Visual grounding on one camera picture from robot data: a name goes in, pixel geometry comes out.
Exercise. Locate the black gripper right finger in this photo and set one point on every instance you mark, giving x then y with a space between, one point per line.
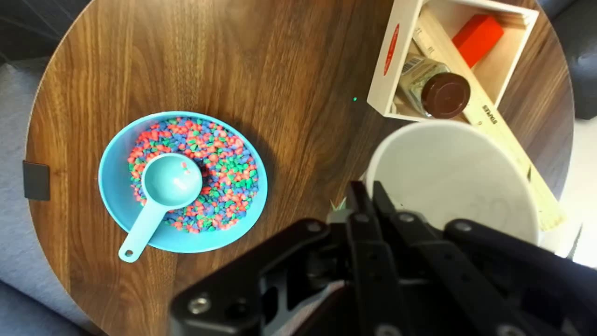
486 274

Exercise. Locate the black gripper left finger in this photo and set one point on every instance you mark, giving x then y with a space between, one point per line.
262 274

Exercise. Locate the white round bowl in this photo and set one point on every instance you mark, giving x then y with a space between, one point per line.
454 175

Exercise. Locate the blue bowl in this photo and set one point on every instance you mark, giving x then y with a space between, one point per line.
115 188

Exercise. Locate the white wooden box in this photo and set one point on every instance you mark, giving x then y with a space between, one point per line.
398 39

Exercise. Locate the light wooden ruler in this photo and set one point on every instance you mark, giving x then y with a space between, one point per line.
547 194

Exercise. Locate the teal measuring scoop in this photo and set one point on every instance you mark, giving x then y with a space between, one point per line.
171 181

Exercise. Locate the glass jar brown lid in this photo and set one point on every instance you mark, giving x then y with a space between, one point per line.
445 95

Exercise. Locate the stray green pebble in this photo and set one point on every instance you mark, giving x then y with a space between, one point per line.
355 98

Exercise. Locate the red block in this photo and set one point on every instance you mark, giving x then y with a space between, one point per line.
478 39

